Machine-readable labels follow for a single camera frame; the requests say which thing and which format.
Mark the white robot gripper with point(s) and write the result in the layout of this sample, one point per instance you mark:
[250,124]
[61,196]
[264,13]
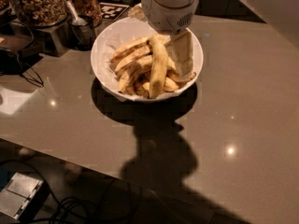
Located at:
[166,17]

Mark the large yellow banana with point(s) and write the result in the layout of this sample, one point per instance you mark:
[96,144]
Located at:
[159,67]

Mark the upper left banana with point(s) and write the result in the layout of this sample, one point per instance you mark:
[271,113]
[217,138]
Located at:
[128,48]

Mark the white bowl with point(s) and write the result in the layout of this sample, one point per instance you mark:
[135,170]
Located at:
[194,47]

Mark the right brown-tipped banana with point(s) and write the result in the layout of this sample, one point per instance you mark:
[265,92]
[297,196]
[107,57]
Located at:
[178,78]

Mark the small lower right banana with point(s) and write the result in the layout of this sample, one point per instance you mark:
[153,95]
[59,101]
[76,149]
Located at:
[170,85]

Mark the small banana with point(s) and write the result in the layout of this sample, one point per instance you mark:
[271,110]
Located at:
[170,85]
[142,89]

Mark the small bottom banana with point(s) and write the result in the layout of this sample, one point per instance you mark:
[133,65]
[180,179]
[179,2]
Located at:
[142,89]

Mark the black white marker tag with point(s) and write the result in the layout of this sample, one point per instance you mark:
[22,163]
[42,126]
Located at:
[111,12]

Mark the dark cup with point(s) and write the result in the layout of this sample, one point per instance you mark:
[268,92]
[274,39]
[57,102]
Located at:
[82,36]

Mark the small glass granola jar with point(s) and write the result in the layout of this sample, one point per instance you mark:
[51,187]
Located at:
[89,8]

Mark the white spoon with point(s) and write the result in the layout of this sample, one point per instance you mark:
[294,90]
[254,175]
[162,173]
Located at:
[76,19]

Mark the metal jar stand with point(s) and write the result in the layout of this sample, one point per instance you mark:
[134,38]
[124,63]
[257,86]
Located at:
[55,40]

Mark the large glass nut jar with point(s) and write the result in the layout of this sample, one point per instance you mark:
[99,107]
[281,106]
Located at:
[39,13]

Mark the black device on left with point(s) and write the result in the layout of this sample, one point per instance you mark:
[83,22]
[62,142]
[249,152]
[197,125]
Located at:
[19,52]

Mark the grey box on floor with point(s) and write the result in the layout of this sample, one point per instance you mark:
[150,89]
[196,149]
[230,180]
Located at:
[21,196]

